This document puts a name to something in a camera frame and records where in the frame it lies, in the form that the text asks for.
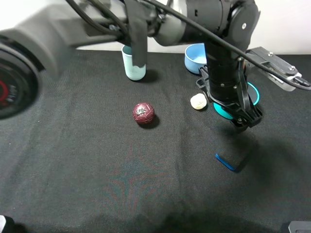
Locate teal saucepan with handle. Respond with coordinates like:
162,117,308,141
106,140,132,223
213,82,260,120

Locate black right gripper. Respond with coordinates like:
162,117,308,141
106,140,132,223
196,65,263,133

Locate black and blue sponge block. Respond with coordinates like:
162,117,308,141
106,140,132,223
215,147,252,173

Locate black tablecloth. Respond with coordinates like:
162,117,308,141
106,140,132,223
0,50,311,233

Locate white garlic bulb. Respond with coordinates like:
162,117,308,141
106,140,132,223
190,93,207,110

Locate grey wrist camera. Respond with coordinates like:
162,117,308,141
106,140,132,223
246,47,306,92

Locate grey device at corner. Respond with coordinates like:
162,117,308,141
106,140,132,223
288,221,311,233

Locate pale green cup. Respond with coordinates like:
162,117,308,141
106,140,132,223
121,45,146,81

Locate black cable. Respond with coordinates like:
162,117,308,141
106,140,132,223
65,0,311,90

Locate dark red ball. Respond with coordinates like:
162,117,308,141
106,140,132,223
132,102,156,125

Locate light blue bowl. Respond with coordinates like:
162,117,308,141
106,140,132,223
184,43,207,75

